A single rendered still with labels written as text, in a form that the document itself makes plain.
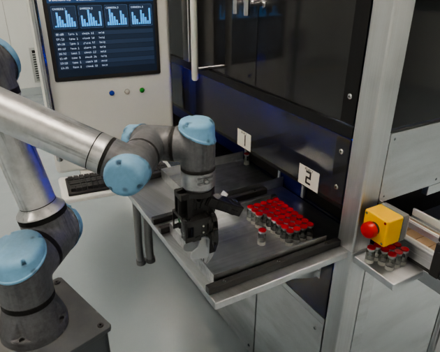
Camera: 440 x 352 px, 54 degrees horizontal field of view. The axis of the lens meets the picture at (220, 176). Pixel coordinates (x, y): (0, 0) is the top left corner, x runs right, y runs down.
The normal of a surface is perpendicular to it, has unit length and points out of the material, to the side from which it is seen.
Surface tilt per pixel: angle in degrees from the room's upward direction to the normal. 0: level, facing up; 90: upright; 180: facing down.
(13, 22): 90
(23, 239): 7
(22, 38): 90
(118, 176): 90
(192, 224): 90
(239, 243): 0
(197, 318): 0
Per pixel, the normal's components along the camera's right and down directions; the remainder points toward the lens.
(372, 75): -0.87, 0.21
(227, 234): 0.00, -0.90
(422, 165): 0.49, 0.38
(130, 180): -0.15, 0.43
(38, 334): 0.48, 0.09
